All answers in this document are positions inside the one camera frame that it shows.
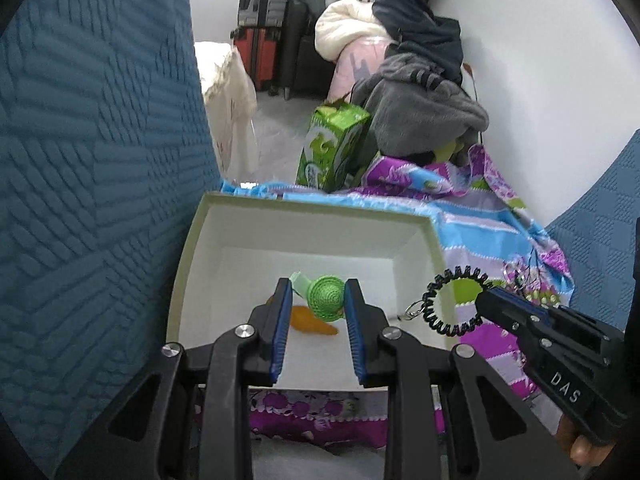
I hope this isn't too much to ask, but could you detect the orange gourd pendant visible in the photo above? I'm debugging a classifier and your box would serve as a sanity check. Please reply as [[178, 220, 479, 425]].
[[290, 306, 338, 336]]

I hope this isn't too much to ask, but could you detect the pale green cardboard box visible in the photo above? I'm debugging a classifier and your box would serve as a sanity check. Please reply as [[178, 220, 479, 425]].
[[166, 190, 460, 394]]

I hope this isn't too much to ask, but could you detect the black coil keyring bracelet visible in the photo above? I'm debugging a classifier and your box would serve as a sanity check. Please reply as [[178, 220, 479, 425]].
[[398, 264, 497, 338]]

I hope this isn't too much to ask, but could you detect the person's right hand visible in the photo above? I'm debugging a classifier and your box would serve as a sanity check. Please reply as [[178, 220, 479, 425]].
[[555, 415, 614, 467]]

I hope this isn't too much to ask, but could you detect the right blue textured cushion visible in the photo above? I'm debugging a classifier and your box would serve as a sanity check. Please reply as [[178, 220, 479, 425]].
[[548, 133, 640, 330]]

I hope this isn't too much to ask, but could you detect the blue textured cushion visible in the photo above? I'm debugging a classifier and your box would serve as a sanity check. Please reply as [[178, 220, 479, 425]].
[[548, 133, 640, 330], [1, 0, 220, 474]]

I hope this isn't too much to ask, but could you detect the colourful striped floral cloth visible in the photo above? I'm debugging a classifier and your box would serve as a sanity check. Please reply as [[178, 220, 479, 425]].
[[221, 144, 574, 448]]

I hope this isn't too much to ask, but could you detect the green cardboard carton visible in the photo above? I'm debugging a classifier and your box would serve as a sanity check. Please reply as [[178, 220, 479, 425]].
[[296, 100, 370, 193]]

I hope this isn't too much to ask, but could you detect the grey fleece garment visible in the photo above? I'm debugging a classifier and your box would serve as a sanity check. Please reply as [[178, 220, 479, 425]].
[[350, 53, 489, 162]]

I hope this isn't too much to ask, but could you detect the cream lace covered stool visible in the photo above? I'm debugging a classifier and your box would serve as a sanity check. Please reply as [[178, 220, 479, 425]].
[[194, 41, 259, 182]]

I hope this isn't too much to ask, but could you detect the left blue textured cushion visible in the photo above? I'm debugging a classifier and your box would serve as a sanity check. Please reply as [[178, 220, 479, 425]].
[[1, 0, 220, 474]]

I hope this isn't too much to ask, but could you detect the black armchair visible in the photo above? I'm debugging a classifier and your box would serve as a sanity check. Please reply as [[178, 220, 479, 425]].
[[277, 0, 334, 101]]

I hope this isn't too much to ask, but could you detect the pink printed garment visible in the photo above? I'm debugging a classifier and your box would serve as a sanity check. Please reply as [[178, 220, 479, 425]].
[[328, 37, 392, 101]]

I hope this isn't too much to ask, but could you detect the red suitcase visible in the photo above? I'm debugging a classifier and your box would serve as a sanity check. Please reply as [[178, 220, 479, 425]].
[[230, 27, 281, 91]]

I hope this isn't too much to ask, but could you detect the dark navy hoodie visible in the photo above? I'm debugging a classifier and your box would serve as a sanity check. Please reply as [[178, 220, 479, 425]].
[[372, 0, 463, 84]]

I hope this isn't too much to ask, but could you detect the cream white blanket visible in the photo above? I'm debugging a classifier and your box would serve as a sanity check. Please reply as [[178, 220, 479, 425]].
[[314, 0, 392, 62]]

